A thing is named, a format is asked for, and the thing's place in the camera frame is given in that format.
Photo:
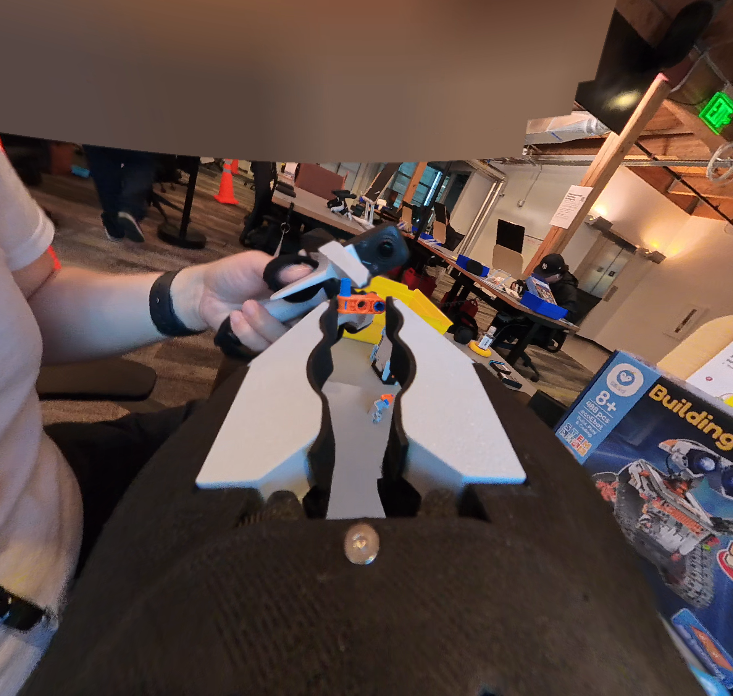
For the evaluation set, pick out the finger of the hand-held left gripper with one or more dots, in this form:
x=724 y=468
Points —
x=358 y=323
x=346 y=263

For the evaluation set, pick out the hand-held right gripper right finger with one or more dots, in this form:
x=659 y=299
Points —
x=452 y=421

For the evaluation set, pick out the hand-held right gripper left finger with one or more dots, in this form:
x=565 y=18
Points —
x=257 y=421

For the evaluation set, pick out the orange connector with blue pins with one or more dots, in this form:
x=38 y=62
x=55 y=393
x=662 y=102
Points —
x=361 y=305

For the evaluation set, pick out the person's left forearm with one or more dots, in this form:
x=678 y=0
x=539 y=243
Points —
x=97 y=312

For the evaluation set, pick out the grey desk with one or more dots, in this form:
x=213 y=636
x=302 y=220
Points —
x=355 y=467

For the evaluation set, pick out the person's left hand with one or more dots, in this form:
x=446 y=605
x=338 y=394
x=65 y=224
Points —
x=223 y=289

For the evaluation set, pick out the yellow plastic bin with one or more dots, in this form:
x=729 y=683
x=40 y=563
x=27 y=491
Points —
x=424 y=309

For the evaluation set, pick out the yellow tape roll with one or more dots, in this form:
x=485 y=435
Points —
x=480 y=349

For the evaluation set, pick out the small clear bottle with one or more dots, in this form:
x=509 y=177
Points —
x=488 y=338

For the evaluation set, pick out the blue plastic bin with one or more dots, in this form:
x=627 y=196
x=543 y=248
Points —
x=541 y=304
x=472 y=265

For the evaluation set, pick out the orange traffic cone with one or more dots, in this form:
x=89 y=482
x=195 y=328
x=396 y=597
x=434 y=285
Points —
x=226 y=183

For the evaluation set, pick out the black trousers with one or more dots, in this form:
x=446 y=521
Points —
x=114 y=449

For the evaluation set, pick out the black wristband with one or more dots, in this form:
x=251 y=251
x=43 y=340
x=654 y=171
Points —
x=163 y=306

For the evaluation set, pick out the black floor stand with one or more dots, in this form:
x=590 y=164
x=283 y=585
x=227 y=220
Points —
x=182 y=232

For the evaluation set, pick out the white paper notice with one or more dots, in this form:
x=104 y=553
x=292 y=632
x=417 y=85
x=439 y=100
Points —
x=570 y=206

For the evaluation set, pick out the blue robot kit box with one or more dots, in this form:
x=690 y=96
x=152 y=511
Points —
x=658 y=478

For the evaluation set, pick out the white t-shirt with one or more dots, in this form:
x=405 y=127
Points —
x=28 y=421

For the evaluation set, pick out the black hanging panel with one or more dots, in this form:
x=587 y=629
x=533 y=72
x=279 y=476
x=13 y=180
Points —
x=630 y=71

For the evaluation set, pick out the green exit sign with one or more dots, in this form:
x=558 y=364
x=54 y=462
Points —
x=716 y=111

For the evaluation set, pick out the wooden post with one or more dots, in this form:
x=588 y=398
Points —
x=601 y=174

